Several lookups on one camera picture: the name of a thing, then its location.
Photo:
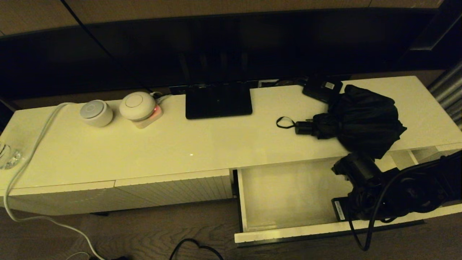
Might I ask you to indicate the grey pleated curtain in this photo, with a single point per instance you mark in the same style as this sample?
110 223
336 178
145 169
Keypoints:
447 94

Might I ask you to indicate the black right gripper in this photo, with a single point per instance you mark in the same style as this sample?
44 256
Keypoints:
366 171

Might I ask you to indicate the white ribbed drawer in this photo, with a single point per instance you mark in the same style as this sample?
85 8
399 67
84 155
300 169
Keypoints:
288 195

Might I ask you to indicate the small black set-top box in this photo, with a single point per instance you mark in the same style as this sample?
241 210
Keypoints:
321 90

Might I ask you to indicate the black television screen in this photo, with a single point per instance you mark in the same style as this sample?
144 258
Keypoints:
252 47

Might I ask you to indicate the clear glass object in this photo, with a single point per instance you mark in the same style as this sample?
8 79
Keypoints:
8 157

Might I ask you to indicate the white TV cabinet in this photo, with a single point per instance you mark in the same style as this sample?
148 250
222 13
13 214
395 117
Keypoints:
180 144

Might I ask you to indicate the white speaker with grey top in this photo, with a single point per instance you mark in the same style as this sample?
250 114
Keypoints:
95 113

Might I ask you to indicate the white dome-shaped device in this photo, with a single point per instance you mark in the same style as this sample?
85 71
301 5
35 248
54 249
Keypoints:
137 106

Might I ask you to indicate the black folding umbrella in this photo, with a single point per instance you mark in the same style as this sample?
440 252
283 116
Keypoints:
361 119

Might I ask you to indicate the white ribbed flat cabinet panel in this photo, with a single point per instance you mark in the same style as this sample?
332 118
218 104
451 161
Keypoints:
173 191

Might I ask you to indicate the white power strip red light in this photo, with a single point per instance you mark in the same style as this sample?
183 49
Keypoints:
148 123

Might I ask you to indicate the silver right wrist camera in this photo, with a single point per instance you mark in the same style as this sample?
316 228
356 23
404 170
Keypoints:
341 209

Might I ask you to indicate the white ribbed curved cabinet panel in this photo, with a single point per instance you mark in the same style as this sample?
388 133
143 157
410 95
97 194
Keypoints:
65 200

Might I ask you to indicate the black flat TV base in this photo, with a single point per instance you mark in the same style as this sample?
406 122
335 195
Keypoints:
216 103

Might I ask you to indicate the dark wooden cabinet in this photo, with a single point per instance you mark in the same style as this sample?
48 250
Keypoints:
433 36

